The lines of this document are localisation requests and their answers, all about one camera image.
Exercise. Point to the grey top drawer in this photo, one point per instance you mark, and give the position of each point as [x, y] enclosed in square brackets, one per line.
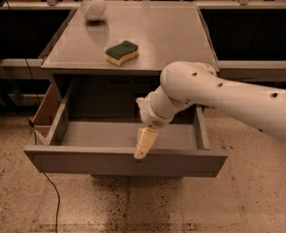
[105, 146]

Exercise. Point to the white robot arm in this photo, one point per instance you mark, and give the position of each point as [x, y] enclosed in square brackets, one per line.
[183, 84]

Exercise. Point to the grey drawer cabinet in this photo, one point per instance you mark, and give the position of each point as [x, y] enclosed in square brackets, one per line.
[164, 32]

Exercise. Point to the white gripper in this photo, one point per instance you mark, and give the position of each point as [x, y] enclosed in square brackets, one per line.
[149, 115]

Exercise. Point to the white bowl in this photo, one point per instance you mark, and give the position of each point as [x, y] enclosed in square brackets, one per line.
[96, 10]

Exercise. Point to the green yellow sponge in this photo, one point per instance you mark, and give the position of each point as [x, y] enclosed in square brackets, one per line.
[121, 53]

